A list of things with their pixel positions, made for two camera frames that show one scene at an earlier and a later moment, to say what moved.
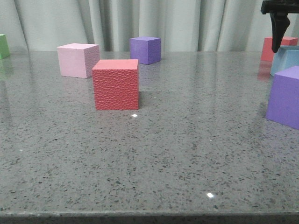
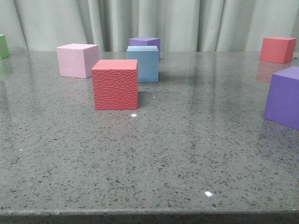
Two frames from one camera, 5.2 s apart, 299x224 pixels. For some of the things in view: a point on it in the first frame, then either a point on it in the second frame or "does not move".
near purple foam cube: [283, 102] does not move
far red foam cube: [267, 54] does not move
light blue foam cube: [287, 57] → [147, 57]
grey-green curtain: [183, 25] does not move
